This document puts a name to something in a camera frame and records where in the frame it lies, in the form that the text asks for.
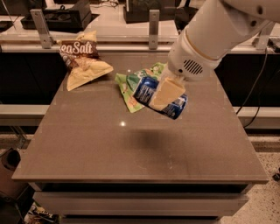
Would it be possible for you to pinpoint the blue pepsi can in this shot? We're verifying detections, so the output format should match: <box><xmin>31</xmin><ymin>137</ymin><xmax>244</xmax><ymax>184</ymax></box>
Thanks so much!
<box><xmin>133</xmin><ymin>76</ymin><xmax>188</xmax><ymax>120</ymax></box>

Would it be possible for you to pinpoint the metal bracket post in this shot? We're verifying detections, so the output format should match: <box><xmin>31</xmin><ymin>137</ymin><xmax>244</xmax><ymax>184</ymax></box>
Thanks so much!
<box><xmin>252</xmin><ymin>22</ymin><xmax>276</xmax><ymax>51</ymax></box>
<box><xmin>30</xmin><ymin>9</ymin><xmax>53</xmax><ymax>49</ymax></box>
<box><xmin>149</xmin><ymin>10</ymin><xmax>159</xmax><ymax>50</ymax></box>

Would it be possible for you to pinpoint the left metal bracket post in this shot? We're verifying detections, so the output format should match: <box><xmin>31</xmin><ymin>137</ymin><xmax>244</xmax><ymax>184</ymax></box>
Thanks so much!
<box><xmin>30</xmin><ymin>9</ymin><xmax>53</xmax><ymax>49</ymax></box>

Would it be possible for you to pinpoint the middle metal bracket post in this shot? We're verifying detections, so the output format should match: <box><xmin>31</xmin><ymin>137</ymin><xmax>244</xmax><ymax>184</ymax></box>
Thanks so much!
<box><xmin>149</xmin><ymin>10</ymin><xmax>159</xmax><ymax>50</ymax></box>

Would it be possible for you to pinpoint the brown bin at left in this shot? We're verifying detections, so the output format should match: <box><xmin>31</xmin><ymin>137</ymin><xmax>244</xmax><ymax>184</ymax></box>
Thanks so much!
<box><xmin>0</xmin><ymin>147</ymin><xmax>36</xmax><ymax>224</ymax></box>

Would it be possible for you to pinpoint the green snack bag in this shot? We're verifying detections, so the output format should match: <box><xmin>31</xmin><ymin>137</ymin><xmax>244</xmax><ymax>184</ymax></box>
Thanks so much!
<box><xmin>115</xmin><ymin>62</ymin><xmax>165</xmax><ymax>113</ymax></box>

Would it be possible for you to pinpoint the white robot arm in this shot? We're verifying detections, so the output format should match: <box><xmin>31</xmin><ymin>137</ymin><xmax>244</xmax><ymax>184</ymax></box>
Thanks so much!
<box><xmin>149</xmin><ymin>0</ymin><xmax>280</xmax><ymax>110</ymax></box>

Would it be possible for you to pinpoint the sea salt chips bag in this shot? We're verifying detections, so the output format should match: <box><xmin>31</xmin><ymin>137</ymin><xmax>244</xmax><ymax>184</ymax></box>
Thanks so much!
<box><xmin>59</xmin><ymin>31</ymin><xmax>113</xmax><ymax>91</ymax></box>

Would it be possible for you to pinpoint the black cable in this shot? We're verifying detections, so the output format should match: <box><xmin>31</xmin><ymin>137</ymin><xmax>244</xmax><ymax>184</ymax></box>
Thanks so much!
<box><xmin>235</xmin><ymin>47</ymin><xmax>270</xmax><ymax>130</ymax></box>

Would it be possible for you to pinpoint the black box on counter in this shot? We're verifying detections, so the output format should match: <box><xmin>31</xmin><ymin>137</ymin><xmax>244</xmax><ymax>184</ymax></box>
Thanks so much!
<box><xmin>31</xmin><ymin>0</ymin><xmax>98</xmax><ymax>33</ymax></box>

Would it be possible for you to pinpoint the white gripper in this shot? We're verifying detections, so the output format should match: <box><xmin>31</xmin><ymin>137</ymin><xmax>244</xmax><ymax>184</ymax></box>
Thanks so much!
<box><xmin>149</xmin><ymin>30</ymin><xmax>221</xmax><ymax>110</ymax></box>

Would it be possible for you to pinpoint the right metal bracket post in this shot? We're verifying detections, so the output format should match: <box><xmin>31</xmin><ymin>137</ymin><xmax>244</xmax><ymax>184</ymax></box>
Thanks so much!
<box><xmin>252</xmin><ymin>22</ymin><xmax>276</xmax><ymax>51</ymax></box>

